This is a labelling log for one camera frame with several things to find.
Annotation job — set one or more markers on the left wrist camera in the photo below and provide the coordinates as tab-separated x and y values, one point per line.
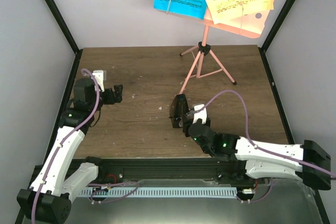
100	76

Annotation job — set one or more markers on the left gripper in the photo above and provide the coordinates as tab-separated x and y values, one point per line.
111	100

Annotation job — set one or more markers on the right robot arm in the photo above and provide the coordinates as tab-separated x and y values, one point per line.
307	162

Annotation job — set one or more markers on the black metronome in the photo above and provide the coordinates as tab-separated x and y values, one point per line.
178	109

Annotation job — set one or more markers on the left black frame post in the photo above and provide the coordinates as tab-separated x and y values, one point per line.
62	25

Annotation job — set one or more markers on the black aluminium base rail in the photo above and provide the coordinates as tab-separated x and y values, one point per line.
136	169

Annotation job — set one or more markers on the right black frame post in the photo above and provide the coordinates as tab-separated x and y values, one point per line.
277	24

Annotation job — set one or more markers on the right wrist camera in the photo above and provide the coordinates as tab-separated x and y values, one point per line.
200	113

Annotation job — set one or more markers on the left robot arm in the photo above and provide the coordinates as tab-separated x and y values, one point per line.
50	196

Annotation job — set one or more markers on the black frame post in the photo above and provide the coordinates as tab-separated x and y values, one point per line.
62	25
277	24

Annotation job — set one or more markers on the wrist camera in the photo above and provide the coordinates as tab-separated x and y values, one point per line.
200	113
100	76

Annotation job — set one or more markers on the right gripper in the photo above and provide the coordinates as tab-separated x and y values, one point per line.
186	125

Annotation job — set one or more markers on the light blue slotted cable duct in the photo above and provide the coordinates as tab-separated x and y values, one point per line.
169	192

